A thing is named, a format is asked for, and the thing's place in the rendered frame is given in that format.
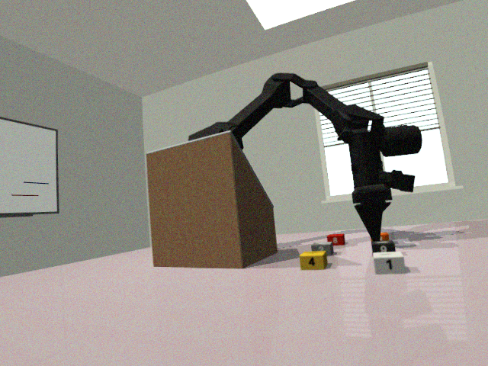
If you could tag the yellow block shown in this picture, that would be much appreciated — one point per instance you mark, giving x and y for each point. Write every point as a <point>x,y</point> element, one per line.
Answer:
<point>313,260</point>

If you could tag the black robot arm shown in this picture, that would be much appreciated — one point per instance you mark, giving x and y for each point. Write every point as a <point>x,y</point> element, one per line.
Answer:
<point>350,123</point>

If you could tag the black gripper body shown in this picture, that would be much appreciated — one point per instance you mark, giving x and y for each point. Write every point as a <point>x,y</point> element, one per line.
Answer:
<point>367,189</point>

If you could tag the red block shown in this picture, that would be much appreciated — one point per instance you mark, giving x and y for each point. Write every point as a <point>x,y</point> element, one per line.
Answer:
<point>336,239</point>

